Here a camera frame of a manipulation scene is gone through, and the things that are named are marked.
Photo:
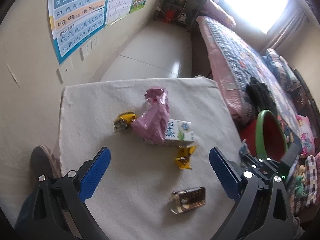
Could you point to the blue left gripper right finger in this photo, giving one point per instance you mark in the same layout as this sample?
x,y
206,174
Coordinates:
x,y
226,173

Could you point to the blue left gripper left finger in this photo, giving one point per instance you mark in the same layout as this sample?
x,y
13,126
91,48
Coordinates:
x,y
91,173

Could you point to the yellow snack wrapper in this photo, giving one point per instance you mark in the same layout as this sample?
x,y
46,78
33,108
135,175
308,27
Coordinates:
x,y
184,154

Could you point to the dark cigarette pack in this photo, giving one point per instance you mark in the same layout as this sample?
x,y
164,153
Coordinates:
x,y
187,200

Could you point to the red bin with green rim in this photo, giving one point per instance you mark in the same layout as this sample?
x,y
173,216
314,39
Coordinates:
x,y
264,137

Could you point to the checkered plush pillow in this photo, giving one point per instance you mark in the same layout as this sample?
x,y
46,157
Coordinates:
x,y
308,167

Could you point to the person's shoe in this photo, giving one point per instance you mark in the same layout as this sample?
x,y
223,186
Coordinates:
x,y
44,163

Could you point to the pink cartoon pillow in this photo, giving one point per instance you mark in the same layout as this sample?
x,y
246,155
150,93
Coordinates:
x,y
306,136

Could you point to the yellow crumpled wrapper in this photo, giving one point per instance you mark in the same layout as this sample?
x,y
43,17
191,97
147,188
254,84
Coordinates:
x,y
124,121

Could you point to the white green milk carton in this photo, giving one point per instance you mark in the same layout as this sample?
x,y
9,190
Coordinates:
x,y
175,133

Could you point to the white towel mat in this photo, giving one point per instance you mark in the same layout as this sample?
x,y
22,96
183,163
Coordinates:
x,y
132,200

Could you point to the black garment on bed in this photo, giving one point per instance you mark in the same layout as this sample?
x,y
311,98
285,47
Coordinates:
x,y
260,96

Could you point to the dark wooden headboard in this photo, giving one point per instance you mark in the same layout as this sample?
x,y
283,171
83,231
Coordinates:
x,y
305,104

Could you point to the pink plastic bag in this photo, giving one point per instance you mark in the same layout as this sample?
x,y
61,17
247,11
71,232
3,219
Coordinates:
x,y
158,108

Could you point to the blue patterned pillow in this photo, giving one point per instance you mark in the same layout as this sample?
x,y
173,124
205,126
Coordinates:
x,y
281,70

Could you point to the pink quilted bed sheet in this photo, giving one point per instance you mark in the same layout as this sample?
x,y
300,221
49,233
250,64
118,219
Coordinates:
x,y
223,75

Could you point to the blue plaid cartoon quilt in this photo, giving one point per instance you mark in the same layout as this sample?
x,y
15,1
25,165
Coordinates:
x,y
244,63

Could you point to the red container under shelf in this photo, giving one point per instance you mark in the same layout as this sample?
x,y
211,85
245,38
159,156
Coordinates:
x,y
169,16

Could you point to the dark shelf unit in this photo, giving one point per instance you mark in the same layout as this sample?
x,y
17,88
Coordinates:
x,y
186,11

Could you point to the white wall socket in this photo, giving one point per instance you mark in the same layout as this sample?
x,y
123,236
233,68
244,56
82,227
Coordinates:
x,y
86,49

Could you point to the pinyin wall poster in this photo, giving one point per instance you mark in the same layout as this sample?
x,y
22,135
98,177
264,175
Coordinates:
x,y
73,22

